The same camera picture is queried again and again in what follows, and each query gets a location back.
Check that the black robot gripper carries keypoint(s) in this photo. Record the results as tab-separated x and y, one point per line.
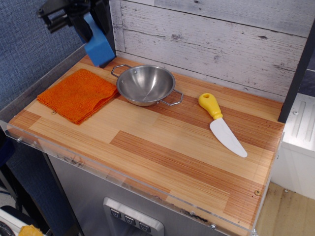
59	13

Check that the blue arch-shaped block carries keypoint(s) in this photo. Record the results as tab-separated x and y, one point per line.
98	48

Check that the orange folded cloth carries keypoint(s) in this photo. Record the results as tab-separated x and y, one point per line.
78	96

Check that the clear acrylic table guard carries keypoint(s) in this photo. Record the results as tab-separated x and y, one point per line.
229	195

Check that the stainless steel cabinet front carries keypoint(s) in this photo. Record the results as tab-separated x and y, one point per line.
86	188

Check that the silver button control panel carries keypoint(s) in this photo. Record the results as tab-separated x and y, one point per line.
125	221

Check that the yellow object at bottom left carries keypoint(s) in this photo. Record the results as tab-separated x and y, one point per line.
30	230

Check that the white ribbed appliance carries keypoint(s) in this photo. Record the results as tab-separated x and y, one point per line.
299	128

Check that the small steel bowl with handles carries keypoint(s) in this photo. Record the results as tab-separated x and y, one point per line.
145	85

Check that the yellow handled toy knife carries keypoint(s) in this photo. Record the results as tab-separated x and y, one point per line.
219	127

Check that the black right vertical post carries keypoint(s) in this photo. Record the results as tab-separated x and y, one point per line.
298	76

